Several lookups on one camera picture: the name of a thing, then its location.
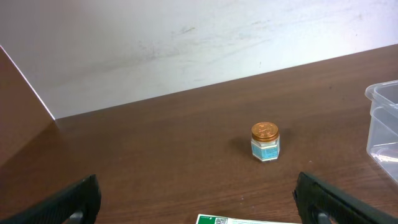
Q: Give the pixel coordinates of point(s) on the white green medicine box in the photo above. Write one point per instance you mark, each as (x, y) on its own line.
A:
(211, 219)

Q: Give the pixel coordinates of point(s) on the small gold-lidded balm jar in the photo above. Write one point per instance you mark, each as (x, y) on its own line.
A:
(265, 141)

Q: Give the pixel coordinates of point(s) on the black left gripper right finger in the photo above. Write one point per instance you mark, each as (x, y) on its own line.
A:
(320, 202)

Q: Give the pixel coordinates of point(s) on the clear plastic container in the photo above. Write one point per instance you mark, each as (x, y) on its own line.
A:
(382, 138)

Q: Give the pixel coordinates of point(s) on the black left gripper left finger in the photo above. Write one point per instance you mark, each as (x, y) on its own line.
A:
(78, 203)

